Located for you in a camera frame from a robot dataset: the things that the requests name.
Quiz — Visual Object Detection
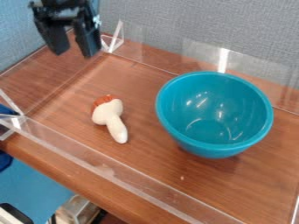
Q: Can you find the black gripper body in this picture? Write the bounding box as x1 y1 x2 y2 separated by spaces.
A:
28 0 100 28

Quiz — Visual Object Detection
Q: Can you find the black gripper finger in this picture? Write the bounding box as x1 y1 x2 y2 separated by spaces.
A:
72 12 101 58
33 18 71 55

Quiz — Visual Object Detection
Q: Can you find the white brown-capped toy mushroom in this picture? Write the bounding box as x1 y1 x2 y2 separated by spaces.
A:
91 94 128 144

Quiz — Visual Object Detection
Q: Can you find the blue plastic bowl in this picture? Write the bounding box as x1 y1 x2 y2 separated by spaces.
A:
155 71 274 158

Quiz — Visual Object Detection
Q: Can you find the blue cloth at left edge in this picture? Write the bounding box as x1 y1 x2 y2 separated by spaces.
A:
0 104 19 173

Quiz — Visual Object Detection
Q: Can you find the clear acrylic front barrier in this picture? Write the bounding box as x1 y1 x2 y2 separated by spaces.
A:
0 89 243 224

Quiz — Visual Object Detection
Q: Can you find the clear acrylic back panel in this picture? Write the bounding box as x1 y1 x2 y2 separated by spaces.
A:
115 24 299 115

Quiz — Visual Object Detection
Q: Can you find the black white device below table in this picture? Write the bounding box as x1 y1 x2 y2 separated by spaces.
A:
0 203 33 224

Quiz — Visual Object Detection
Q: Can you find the clear acrylic corner bracket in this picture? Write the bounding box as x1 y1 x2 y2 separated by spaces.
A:
100 20 124 53

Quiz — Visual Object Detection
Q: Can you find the metal table frame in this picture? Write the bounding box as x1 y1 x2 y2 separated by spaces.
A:
45 195 108 224

